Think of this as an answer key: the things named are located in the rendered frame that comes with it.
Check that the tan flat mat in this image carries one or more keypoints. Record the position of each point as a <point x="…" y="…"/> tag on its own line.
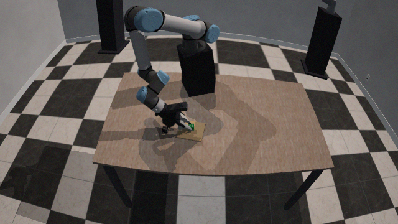
<point x="195" y="135"/>

